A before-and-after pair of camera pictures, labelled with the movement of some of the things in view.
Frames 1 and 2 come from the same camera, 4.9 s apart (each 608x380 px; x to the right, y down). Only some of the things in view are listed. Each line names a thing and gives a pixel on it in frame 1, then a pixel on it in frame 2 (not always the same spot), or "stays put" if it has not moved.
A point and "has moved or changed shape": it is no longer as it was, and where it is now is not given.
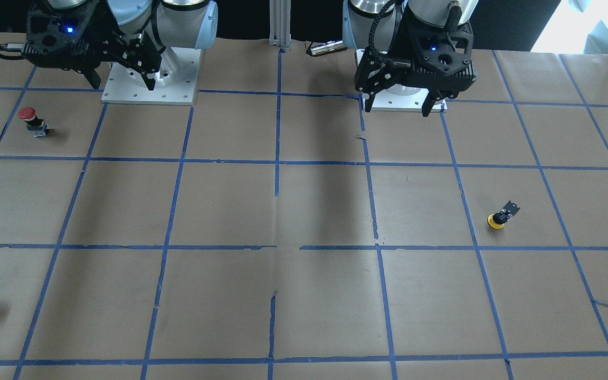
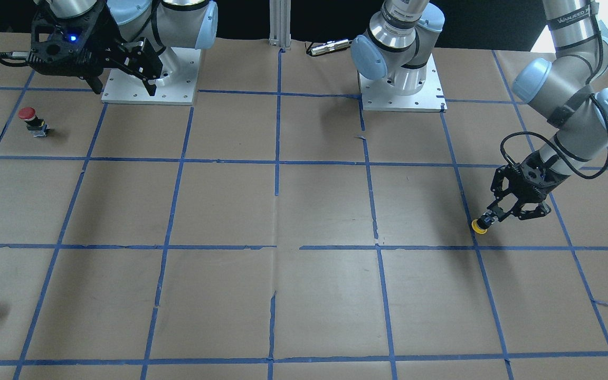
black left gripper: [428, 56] to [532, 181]
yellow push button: [497, 220] has moved or changed shape
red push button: [36, 125] stays put
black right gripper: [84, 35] stays put
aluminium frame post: [280, 24] stays put
